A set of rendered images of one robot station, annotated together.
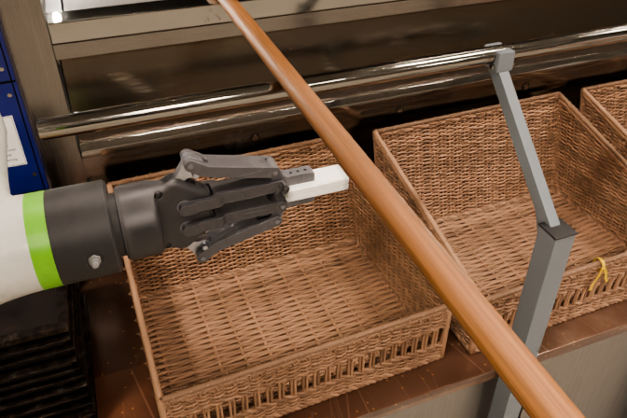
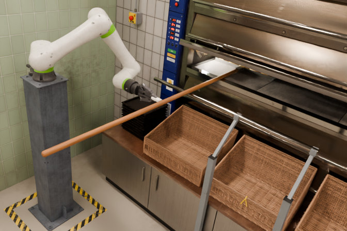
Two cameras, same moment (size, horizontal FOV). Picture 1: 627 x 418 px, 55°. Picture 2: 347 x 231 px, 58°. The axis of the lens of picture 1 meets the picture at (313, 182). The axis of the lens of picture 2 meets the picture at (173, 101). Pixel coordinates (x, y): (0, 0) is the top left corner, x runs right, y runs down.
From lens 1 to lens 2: 1.67 m
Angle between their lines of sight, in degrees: 50
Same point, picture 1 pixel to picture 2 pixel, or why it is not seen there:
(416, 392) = (185, 184)
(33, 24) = (184, 66)
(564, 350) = (224, 214)
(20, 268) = (121, 84)
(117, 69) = (195, 82)
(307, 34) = (238, 98)
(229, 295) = (187, 146)
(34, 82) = (180, 77)
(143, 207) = (135, 86)
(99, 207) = (130, 82)
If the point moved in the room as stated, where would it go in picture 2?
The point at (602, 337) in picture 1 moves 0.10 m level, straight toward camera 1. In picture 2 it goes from (237, 223) to (222, 219)
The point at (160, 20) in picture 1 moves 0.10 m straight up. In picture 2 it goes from (205, 77) to (207, 65)
